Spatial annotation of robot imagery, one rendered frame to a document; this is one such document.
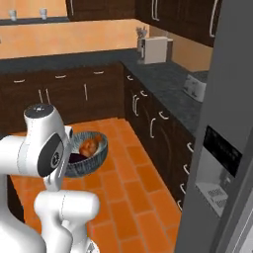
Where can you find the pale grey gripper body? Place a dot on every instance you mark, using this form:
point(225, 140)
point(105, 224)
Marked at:
point(61, 164)

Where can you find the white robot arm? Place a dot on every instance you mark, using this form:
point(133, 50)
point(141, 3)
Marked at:
point(36, 154)

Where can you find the dark purple eggplant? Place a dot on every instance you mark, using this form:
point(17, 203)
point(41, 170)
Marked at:
point(76, 157)

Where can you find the brown chicken drumstick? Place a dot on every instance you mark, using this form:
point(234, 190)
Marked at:
point(88, 147)

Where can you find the blue grey patterned bowl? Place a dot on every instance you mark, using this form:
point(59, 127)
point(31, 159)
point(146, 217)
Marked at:
point(97, 157)

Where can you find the grey fridge with dispenser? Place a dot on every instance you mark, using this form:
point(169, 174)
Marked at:
point(224, 99)

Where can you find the dark brown base cupboards run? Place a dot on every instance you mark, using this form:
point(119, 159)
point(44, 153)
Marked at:
point(158, 131)
point(66, 95)

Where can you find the white coffee machine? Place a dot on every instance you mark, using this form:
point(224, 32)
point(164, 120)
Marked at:
point(154, 49)

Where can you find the small white cup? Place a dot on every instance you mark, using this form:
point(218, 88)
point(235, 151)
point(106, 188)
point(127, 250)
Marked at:
point(12, 15)
point(43, 13)

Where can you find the white toaster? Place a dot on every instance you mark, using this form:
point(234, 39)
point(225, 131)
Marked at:
point(195, 87)

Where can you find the pot of kitchen tools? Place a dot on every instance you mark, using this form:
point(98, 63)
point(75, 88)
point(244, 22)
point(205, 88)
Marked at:
point(141, 32)

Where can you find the dark brown upper cupboards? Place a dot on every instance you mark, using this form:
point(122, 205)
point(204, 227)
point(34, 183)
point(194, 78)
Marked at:
point(171, 16)

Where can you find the dark wall shelf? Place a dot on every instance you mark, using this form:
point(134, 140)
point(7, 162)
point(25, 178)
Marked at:
point(33, 20)

